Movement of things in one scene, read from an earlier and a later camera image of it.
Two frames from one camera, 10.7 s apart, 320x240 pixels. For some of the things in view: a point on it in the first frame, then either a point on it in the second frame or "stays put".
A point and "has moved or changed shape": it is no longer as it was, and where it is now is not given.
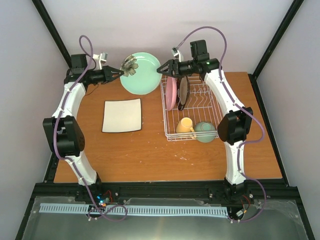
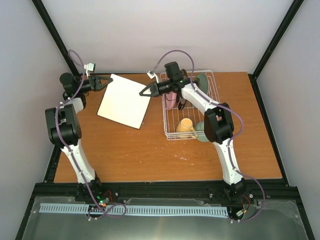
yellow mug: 184,126 stays put
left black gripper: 107,75 → 95,83
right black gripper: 169,63 → 141,93
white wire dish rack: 190,111 stays put
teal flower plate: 140,76 → 201,80
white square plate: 122,115 has moved or changed shape
